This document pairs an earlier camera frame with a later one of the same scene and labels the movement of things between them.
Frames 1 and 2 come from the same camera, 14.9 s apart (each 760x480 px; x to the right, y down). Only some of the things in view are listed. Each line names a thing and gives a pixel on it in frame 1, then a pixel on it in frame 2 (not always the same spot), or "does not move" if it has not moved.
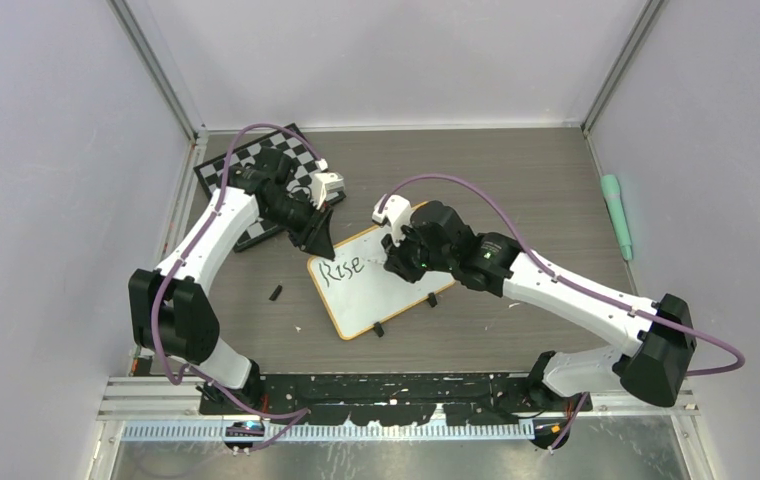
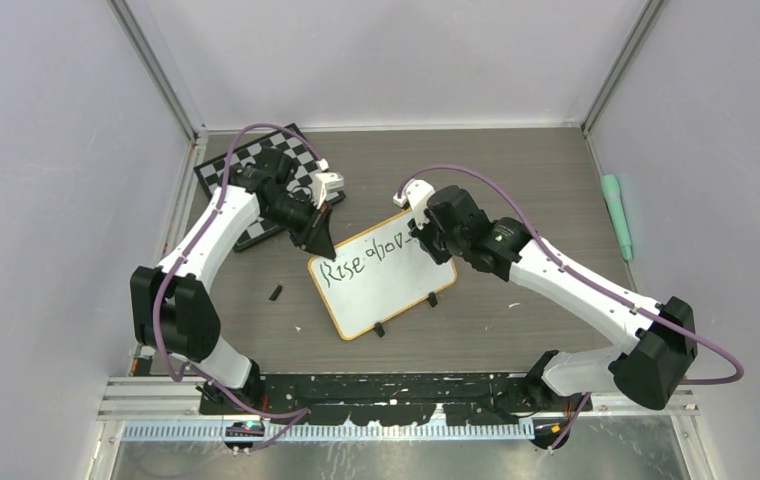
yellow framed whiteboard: x=359 y=292 does not move
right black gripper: x=397 y=259 to x=424 y=235
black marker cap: x=275 y=293 does not move
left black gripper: x=315 y=237 does not move
